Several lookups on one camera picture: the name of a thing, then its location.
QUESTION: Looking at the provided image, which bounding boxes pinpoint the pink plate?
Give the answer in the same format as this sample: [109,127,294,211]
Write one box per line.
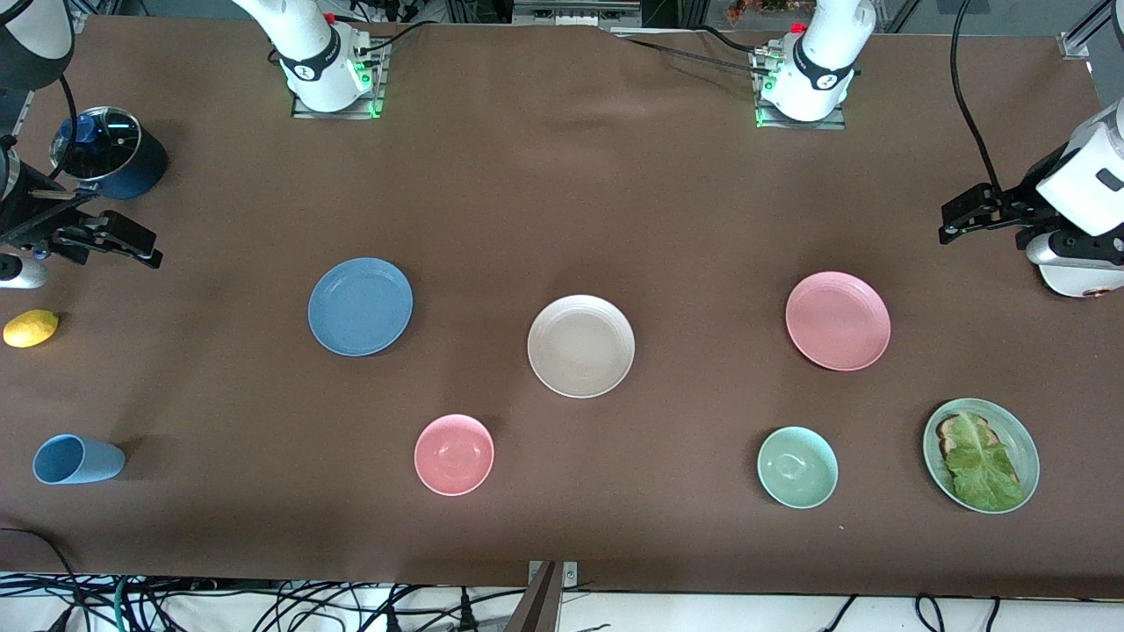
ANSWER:
[785,271,891,372]

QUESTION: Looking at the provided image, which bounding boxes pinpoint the blue plate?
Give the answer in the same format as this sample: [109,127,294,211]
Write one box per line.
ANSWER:
[307,257,414,357]

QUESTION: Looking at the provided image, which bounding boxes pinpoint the dark blue pot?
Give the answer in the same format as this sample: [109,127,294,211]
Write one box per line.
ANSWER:
[54,110,169,201]

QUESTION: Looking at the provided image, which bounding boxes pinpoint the glass lid with blue knob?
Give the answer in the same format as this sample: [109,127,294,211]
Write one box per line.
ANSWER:
[50,106,142,182]

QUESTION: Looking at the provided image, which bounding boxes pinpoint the yellow lemon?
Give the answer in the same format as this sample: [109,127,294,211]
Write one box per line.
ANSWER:
[3,309,61,349]

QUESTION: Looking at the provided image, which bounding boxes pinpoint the slice of brown bread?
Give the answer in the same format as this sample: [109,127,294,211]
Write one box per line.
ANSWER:
[936,414,1022,485]

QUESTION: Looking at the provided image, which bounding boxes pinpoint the blue cup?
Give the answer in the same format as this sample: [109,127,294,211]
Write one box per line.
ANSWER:
[32,434,126,485]

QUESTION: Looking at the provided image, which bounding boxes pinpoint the green plate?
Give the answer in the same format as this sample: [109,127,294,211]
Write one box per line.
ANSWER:
[922,398,1041,515]

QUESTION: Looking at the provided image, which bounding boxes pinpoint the green lettuce leaf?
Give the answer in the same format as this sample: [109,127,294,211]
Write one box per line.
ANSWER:
[943,411,1027,512]

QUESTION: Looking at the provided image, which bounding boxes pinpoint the green bowl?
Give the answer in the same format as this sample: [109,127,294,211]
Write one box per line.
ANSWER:
[757,426,839,510]

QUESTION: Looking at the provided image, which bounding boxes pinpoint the pink bowl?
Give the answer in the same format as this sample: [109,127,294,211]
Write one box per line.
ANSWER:
[414,413,495,497]

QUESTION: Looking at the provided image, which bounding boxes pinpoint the brown table cloth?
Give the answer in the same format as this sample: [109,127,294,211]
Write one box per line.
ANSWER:
[0,16,1124,600]

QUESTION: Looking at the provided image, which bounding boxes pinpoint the beige plate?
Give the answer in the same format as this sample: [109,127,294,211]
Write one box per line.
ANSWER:
[527,294,636,399]

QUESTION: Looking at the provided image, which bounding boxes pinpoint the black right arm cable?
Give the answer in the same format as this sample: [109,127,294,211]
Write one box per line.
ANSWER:
[48,75,82,181]

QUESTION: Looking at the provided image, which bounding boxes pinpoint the aluminium frame profile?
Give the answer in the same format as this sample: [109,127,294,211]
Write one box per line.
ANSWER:
[1058,0,1124,61]

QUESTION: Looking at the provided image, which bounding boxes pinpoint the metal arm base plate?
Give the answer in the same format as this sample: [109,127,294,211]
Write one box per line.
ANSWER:
[753,48,847,132]
[292,39,385,120]

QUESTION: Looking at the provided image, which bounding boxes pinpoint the black base cable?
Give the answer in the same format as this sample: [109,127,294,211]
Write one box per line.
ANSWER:
[692,23,767,55]
[354,16,442,64]
[615,33,774,78]

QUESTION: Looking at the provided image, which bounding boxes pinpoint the aluminium frame bar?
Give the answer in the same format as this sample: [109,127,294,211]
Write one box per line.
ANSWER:
[512,0,644,29]

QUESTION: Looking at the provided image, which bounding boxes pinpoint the dark camera post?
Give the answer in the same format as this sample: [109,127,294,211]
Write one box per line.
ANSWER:
[504,562,563,632]

